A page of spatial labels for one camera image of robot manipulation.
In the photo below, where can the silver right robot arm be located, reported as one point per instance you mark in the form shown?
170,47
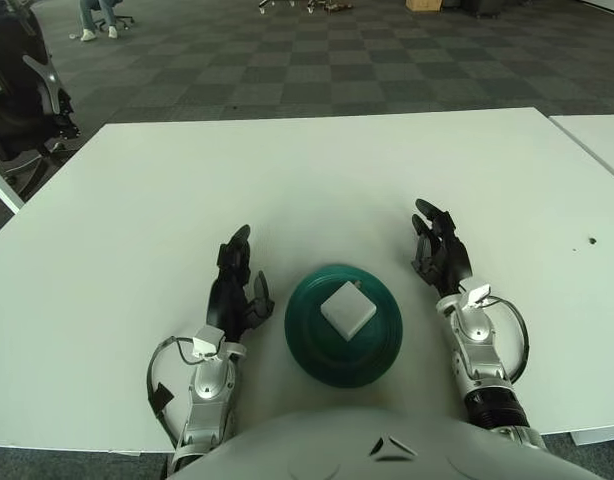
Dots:
474,340

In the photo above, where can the black swivel chair base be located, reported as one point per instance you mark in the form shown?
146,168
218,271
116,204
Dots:
124,21

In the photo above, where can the white neighbouring table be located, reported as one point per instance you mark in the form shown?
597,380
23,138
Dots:
602,140

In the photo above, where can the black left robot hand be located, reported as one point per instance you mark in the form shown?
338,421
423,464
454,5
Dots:
227,305

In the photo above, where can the chair base with white casters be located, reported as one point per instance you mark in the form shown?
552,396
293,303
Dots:
261,7

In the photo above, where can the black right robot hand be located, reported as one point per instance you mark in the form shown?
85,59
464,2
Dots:
449,260

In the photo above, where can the black case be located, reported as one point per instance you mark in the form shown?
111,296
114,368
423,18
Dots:
482,7

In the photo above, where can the dark green round plate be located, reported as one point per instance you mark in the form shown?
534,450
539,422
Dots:
307,345

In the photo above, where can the white square charger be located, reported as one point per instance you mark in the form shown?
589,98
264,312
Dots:
347,310

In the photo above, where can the person's legs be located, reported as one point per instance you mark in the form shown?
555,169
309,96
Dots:
87,17

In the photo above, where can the grey robot torso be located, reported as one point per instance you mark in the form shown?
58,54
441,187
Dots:
337,450

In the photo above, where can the brown cardboard box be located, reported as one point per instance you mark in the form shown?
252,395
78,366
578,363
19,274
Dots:
424,5

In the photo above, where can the white side desk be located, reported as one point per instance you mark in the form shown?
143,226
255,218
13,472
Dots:
2,187

